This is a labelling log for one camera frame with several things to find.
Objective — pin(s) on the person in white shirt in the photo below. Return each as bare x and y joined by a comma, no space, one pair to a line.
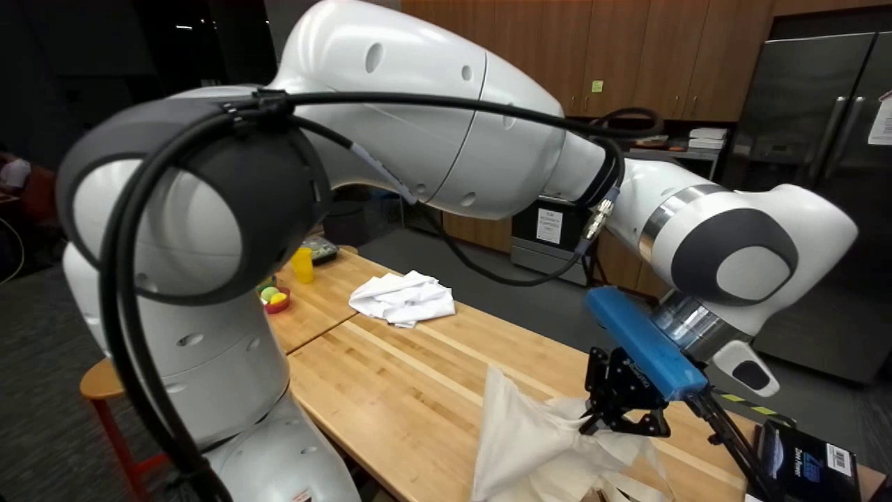
13,174

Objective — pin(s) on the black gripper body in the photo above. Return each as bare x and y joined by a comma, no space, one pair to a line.
617,380

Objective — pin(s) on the small wooden wall cabinet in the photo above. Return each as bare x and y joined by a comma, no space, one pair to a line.
833,5

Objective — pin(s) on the red office chair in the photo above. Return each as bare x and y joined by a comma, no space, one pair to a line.
40,199

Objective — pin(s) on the wooden base cabinet two-door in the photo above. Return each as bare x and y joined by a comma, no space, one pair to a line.
632,265

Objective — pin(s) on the white towel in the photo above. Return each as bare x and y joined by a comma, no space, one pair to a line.
404,297

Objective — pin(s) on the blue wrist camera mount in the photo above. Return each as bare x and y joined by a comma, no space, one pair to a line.
646,340

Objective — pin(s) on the yellow black floor tape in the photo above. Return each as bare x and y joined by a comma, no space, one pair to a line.
762,407

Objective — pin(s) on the yellow plastic cup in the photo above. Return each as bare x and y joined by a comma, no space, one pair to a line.
302,265

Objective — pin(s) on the black tablet box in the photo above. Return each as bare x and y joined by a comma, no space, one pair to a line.
805,464

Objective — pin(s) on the black tray with foil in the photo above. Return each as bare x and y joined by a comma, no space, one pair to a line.
324,248

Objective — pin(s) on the cream cloth tote bag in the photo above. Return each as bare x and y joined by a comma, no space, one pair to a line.
547,447

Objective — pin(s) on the green sticky note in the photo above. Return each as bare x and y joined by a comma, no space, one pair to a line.
597,86

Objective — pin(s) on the stack of white plates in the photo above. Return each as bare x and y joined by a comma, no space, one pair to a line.
709,139

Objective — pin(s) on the round wooden stool red legs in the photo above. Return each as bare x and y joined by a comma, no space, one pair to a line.
108,390

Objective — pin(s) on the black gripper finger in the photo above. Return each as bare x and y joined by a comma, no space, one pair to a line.
649,425
600,421

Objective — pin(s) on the stainless steel refrigerator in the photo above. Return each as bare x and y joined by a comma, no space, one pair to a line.
838,101

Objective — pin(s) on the white printed notice sheet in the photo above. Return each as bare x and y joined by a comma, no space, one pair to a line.
550,226

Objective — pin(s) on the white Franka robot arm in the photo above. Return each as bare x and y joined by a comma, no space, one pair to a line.
420,121

